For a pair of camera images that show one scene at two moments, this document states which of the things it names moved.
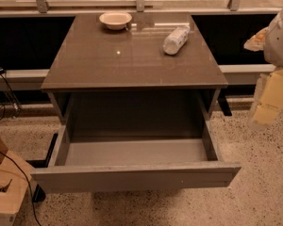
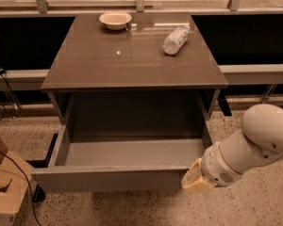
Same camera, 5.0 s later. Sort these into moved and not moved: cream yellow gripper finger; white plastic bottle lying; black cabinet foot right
Moved: cream yellow gripper finger
Not moved: black cabinet foot right; white plastic bottle lying
